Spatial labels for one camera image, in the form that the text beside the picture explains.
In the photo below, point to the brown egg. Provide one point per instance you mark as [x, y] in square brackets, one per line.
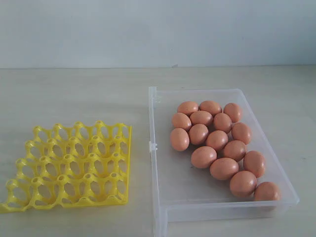
[242, 132]
[210, 106]
[203, 157]
[267, 191]
[217, 140]
[179, 139]
[235, 149]
[234, 111]
[254, 162]
[202, 117]
[224, 168]
[222, 122]
[188, 107]
[181, 120]
[243, 184]
[198, 134]

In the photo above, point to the clear plastic storage box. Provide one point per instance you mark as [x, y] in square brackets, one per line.
[182, 192]

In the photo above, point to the yellow plastic egg tray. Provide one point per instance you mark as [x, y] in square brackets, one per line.
[72, 167]

